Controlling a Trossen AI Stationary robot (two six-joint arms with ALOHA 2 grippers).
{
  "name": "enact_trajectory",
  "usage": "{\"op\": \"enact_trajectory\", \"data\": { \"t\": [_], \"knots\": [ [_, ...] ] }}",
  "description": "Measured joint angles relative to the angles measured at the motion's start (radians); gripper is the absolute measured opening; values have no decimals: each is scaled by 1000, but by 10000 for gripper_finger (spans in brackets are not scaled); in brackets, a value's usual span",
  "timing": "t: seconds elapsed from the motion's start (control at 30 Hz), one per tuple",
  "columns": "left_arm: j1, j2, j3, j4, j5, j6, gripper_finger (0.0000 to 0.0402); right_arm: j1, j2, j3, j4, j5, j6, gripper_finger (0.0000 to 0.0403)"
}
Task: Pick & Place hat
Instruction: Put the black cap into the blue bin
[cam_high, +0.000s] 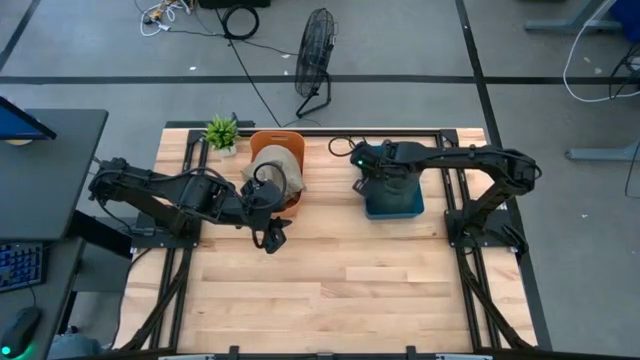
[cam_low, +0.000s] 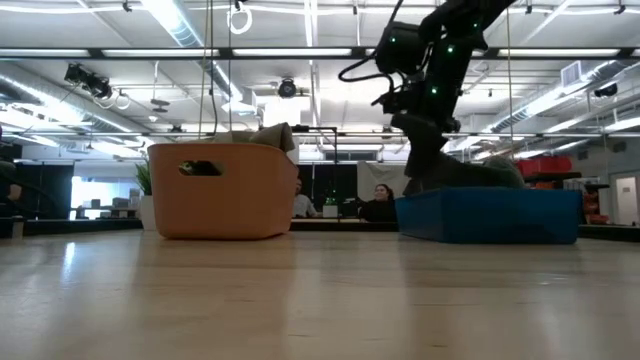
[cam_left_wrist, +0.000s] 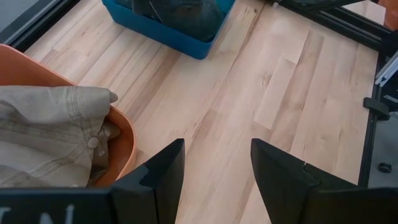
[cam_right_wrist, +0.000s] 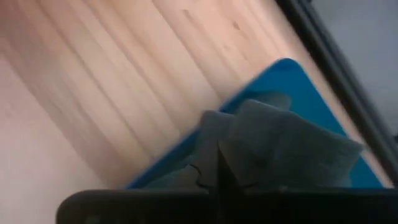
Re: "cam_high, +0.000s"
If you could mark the black diagonal gantry strut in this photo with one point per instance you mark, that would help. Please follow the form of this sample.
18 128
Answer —
494 305
157 306

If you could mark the grey-blue bag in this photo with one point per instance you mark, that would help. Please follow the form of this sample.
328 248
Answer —
75 347

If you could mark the black desk support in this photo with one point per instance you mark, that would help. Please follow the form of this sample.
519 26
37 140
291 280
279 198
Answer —
100 232

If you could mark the orange plastic basket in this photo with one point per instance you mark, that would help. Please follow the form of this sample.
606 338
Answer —
275 137

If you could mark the grey desk foot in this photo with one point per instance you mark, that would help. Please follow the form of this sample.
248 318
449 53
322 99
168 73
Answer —
565 25
600 154

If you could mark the tan cloth cap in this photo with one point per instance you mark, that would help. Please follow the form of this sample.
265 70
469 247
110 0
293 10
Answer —
296 189
280 160

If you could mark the monitor with blue screen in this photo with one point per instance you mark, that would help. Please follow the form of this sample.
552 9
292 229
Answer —
20 127

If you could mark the black floor fan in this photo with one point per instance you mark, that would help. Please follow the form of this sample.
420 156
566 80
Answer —
314 50

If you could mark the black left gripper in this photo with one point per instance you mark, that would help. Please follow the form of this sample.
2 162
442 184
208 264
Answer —
262 200

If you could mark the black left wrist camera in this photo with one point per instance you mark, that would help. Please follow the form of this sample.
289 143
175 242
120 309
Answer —
275 237

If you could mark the black metal table frame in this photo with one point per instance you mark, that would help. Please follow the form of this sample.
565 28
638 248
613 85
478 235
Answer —
165 241

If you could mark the black computer keyboard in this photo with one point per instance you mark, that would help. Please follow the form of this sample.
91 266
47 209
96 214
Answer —
20 265

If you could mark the blue container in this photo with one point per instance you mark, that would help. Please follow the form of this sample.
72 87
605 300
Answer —
627 15

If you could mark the black office desk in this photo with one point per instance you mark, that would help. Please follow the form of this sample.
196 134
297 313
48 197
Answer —
55 190

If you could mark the black computer mouse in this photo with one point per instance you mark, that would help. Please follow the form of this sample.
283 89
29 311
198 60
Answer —
20 330

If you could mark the blue plastic bin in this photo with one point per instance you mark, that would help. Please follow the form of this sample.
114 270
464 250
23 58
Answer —
395 215

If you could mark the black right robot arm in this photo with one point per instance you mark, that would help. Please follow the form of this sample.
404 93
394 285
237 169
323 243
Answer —
465 155

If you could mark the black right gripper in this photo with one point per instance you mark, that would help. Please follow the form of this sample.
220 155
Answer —
375 160

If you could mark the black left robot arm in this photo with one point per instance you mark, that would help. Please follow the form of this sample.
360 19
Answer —
150 187

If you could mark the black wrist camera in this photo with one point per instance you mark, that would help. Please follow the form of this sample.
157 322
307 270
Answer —
275 237
361 186

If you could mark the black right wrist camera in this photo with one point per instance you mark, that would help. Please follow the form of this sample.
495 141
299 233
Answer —
361 186

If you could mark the green plant in white pot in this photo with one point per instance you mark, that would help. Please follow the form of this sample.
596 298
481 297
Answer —
221 132

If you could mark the black box on floor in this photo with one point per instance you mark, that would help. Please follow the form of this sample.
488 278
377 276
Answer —
235 3

